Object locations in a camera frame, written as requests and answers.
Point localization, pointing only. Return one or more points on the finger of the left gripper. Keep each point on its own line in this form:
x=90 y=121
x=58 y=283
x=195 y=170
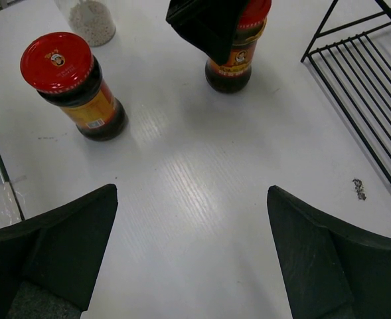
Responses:
x=209 y=25

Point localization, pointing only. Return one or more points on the red lid sauce jar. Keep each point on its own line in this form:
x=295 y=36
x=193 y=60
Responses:
x=233 y=75

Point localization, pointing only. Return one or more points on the red lid chili jar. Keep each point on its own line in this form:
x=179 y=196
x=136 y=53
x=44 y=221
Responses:
x=62 y=69

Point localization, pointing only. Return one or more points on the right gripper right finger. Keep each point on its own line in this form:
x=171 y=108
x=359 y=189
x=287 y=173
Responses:
x=330 y=268

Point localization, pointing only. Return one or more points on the black wire shelf rack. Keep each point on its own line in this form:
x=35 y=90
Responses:
x=350 y=57

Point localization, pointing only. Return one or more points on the black cap pellet bottle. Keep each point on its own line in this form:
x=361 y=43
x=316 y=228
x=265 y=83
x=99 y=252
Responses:
x=91 y=20

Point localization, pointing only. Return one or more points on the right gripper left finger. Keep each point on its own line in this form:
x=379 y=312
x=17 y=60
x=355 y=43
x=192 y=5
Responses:
x=49 y=264

